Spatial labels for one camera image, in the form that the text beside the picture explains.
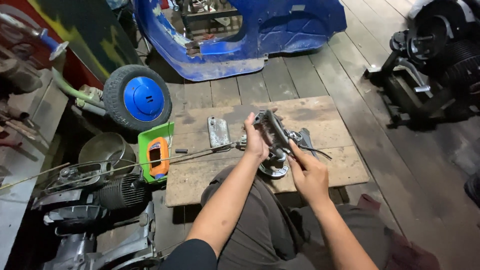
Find person's left hand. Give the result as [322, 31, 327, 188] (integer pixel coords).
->
[243, 112, 270, 163]

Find person's right hand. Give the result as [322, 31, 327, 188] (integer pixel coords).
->
[286, 139, 331, 205]

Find grey metal scooter handlebar housing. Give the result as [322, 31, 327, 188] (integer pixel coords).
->
[239, 109, 319, 179]

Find wooden board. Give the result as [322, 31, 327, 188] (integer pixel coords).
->
[165, 95, 371, 208]

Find grey metal cover plate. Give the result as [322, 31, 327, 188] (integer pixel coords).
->
[207, 116, 232, 152]

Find person's grey trousers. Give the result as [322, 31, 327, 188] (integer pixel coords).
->
[200, 165, 394, 270]

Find orange plastic bottle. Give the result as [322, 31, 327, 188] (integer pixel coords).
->
[146, 136, 170, 180]

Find blue scooter body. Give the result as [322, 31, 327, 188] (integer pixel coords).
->
[133, 0, 348, 82]

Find green plastic tray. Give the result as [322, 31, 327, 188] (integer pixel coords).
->
[137, 121, 175, 185]

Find dark red cloth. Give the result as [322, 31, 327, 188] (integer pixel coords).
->
[355, 193, 441, 270]

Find tyre with blue hub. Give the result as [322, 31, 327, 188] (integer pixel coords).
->
[102, 64, 173, 132]

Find person's black sleeve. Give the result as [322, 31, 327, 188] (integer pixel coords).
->
[159, 238, 219, 270]

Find dark metal rack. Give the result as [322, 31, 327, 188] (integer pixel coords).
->
[165, 0, 242, 40]

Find finned scooter engine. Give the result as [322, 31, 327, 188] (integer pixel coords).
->
[31, 160, 151, 235]

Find round metal bowl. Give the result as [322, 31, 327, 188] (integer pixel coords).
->
[77, 131, 138, 176]

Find black object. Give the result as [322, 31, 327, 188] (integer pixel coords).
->
[463, 172, 480, 209]

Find grey engine crankcase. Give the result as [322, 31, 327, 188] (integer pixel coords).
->
[40, 202, 166, 270]

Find black engine on stand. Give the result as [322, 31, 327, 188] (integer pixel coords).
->
[363, 0, 480, 130]

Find red panel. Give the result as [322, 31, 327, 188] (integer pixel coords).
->
[0, 0, 104, 91]

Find green scooter fork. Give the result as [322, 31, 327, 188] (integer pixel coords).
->
[50, 67, 109, 118]

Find black panel with yellow paint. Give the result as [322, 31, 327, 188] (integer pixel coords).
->
[27, 0, 144, 80]

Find heap of rusty parts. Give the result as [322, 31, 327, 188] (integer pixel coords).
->
[0, 44, 51, 151]

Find grey steering column blue end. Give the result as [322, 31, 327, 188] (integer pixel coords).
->
[0, 11, 70, 61]

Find black cable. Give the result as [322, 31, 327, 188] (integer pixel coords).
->
[300, 145, 333, 161]

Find thin steel control cable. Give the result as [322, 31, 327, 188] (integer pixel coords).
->
[0, 141, 242, 190]

